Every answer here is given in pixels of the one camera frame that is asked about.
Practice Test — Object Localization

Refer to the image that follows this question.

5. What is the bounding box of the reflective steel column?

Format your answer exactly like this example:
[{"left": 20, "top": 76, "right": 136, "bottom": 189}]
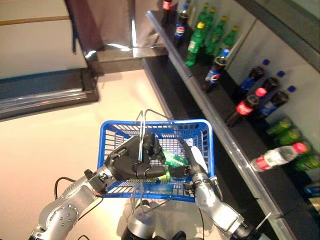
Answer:
[{"left": 84, "top": 0, "right": 168, "bottom": 63}]

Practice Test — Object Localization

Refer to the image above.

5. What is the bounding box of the Coca-Cola bottle red label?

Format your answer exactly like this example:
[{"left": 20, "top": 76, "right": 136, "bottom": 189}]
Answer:
[
  {"left": 225, "top": 87, "right": 268, "bottom": 128},
  {"left": 161, "top": 0, "right": 174, "bottom": 26}
]

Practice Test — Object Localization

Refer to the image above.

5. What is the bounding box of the dark glass display cabinet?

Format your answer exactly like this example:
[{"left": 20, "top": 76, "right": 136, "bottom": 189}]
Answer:
[{"left": 0, "top": 67, "right": 101, "bottom": 121}]

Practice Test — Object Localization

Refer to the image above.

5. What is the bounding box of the blue upright biscuit box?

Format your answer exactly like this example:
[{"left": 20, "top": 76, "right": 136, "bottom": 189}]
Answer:
[{"left": 303, "top": 181, "right": 320, "bottom": 199}]

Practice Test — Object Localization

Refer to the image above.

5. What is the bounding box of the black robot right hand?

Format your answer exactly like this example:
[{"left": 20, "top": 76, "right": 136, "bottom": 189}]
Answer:
[{"left": 171, "top": 138, "right": 210, "bottom": 179}]

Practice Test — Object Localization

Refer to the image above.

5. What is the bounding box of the clear water bottle red label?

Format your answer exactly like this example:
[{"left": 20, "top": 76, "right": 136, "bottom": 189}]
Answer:
[{"left": 250, "top": 142, "right": 308, "bottom": 173}]

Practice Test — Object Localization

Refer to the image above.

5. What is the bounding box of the silver robot left leg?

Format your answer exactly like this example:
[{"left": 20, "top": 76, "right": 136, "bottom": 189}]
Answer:
[{"left": 121, "top": 199, "right": 163, "bottom": 240}]

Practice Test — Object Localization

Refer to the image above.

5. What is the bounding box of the black shelf with clear rail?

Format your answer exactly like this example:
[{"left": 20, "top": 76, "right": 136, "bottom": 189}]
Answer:
[{"left": 146, "top": 0, "right": 320, "bottom": 240}]

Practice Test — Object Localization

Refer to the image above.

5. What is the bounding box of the blue plastic shopping basket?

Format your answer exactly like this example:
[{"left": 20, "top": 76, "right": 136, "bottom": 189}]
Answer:
[{"left": 96, "top": 108, "right": 216, "bottom": 215}]

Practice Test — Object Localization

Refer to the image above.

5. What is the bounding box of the green Sprite bottle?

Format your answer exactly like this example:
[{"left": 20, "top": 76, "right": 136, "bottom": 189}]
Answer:
[
  {"left": 184, "top": 21, "right": 206, "bottom": 68},
  {"left": 206, "top": 15, "right": 228, "bottom": 55},
  {"left": 161, "top": 149, "right": 188, "bottom": 168},
  {"left": 204, "top": 7, "right": 217, "bottom": 47},
  {"left": 196, "top": 2, "right": 210, "bottom": 25},
  {"left": 216, "top": 24, "right": 240, "bottom": 57}
]

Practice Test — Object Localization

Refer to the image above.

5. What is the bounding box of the dark maroon panel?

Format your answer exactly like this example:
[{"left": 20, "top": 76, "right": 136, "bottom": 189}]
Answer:
[{"left": 63, "top": 0, "right": 106, "bottom": 57}]

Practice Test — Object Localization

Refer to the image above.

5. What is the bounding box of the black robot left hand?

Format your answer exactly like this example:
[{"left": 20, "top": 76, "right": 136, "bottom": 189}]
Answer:
[{"left": 104, "top": 132, "right": 167, "bottom": 181}]

